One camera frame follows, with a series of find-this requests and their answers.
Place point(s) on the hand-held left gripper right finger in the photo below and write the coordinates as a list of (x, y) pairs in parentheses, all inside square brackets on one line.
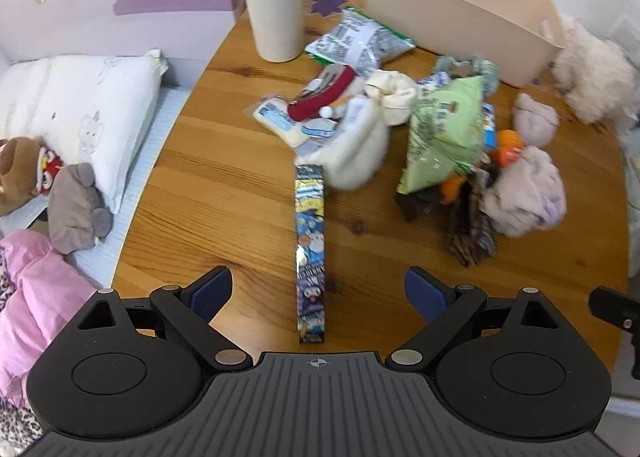
[(422, 294)]

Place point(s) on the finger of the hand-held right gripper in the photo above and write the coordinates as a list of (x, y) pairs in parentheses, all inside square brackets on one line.
[(607, 307)]

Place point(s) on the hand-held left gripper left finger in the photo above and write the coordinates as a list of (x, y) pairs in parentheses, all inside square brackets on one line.
[(212, 294)]

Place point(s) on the dark brown packet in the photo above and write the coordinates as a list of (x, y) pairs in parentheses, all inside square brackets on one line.
[(472, 232)]

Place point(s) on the long blue cartoon packet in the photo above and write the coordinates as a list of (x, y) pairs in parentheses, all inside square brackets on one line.
[(310, 237)]

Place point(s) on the white fluffy sock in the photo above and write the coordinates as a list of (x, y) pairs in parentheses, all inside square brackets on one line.
[(355, 152)]

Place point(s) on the light green snack packet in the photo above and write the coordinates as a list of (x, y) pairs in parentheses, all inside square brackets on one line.
[(440, 137)]

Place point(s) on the orange plastic box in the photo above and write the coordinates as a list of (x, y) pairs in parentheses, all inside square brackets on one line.
[(507, 149)]

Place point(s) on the small colourful blue box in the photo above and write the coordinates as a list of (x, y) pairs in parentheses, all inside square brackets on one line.
[(489, 129)]

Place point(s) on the white blue tissue packet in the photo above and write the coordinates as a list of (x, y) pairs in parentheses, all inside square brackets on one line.
[(275, 119)]

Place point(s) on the cream sock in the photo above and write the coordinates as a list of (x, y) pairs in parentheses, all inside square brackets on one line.
[(392, 94)]

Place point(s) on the teal checked scrunchie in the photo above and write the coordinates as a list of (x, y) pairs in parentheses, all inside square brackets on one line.
[(487, 69)]

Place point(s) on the silver green snack packet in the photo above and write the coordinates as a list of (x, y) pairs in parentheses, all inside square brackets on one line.
[(355, 42)]

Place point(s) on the beige storage bin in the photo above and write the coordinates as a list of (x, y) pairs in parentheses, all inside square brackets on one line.
[(450, 22)]

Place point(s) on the wooden desktop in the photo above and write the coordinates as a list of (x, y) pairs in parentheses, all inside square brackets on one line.
[(225, 177)]

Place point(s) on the small orange toy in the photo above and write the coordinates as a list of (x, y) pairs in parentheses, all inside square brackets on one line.
[(452, 188)]

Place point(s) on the light blue mattress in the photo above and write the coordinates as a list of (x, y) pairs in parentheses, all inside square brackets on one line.
[(150, 162)]

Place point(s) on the grey plush toy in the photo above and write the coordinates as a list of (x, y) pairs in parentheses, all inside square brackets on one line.
[(75, 207)]

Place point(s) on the pink cloth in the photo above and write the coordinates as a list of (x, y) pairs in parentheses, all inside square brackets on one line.
[(35, 297)]

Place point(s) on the small lavender fluffy cloth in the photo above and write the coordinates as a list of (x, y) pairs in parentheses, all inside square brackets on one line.
[(535, 119)]

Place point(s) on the white pillow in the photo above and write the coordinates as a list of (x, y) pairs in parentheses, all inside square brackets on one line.
[(90, 107)]

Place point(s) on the brown teddy bear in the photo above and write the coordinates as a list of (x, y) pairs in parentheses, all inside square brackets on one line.
[(20, 167)]

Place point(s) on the white fluffy plush toy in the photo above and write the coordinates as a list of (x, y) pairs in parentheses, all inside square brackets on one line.
[(595, 72)]

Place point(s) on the white insulated bottle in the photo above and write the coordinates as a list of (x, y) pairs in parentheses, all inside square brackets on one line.
[(275, 12)]

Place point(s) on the purple star sticker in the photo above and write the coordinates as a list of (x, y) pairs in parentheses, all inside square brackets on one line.
[(325, 3)]

